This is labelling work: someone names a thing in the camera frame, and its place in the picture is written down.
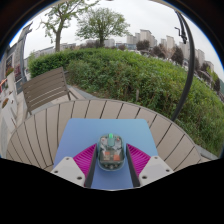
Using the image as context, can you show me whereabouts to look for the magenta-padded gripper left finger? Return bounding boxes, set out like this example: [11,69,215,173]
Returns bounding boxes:
[50,143,98,189]

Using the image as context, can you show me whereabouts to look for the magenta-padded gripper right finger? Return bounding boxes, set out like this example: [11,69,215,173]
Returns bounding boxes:
[124,143,174,188]

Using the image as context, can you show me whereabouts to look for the transparent computer mouse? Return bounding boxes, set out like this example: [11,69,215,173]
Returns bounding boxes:
[96,133,126,172]

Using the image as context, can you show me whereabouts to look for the blue mouse pad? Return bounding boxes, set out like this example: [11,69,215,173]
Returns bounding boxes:
[53,118,159,191]

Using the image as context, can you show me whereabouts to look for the brown slatted patio chair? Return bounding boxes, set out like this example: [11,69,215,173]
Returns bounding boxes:
[20,66,80,116]

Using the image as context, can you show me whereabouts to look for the green hedge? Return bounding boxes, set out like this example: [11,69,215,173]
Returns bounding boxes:
[28,47,224,158]

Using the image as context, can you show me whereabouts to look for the white planter with flowers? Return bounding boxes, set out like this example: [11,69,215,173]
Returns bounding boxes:
[0,96,15,129]
[4,65,17,91]

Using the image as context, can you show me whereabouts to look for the beige patio umbrella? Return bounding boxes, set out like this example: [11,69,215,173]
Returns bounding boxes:
[170,9,196,123]

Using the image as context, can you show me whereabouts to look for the distant apartment buildings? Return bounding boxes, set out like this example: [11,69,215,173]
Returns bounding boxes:
[126,29,216,73]

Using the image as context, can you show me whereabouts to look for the grey sign pillar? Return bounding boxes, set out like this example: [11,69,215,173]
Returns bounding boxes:
[14,21,34,95]

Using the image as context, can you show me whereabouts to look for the dark-fronted building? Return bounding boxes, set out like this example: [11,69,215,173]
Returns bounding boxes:
[0,43,18,84]

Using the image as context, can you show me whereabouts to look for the tall leaning tree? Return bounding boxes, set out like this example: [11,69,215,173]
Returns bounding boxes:
[39,0,101,53]

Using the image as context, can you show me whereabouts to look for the round-crowned tree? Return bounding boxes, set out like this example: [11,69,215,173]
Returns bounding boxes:
[75,7,131,49]

